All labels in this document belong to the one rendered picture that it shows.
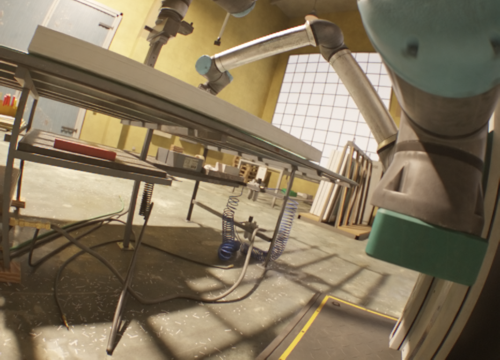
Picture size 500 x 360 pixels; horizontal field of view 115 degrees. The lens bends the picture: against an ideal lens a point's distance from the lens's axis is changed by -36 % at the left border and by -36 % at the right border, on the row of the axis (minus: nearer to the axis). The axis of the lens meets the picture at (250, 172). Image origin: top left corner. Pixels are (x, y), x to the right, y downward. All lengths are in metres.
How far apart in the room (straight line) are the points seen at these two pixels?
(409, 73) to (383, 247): 0.20
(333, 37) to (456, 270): 0.95
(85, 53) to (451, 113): 0.75
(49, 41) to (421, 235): 0.83
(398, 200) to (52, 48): 0.78
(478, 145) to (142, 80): 0.78
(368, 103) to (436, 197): 0.77
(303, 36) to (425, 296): 1.01
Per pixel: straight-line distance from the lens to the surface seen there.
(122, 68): 0.75
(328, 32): 1.07
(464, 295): 0.53
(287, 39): 1.07
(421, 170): 0.34
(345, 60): 1.12
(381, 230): 0.31
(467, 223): 0.34
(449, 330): 0.56
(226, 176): 1.92
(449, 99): 0.24
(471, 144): 0.37
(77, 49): 0.74
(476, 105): 0.26
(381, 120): 1.03
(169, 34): 0.78
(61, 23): 7.57
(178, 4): 0.84
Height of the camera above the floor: 0.73
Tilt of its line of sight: 1 degrees down
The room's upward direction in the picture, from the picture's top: 15 degrees clockwise
